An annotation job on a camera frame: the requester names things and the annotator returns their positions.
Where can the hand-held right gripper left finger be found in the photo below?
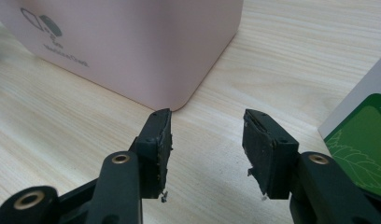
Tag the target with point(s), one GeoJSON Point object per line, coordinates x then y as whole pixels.
{"type": "Point", "coordinates": [154, 149]}

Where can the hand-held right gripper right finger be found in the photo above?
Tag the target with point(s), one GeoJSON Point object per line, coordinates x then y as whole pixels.
{"type": "Point", "coordinates": [266, 152]}

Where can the green and white medicine box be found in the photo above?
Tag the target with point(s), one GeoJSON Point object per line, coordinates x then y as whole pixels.
{"type": "Point", "coordinates": [359, 137]}

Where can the pink plastic storage box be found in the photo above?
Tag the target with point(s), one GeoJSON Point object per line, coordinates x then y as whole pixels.
{"type": "Point", "coordinates": [123, 46]}

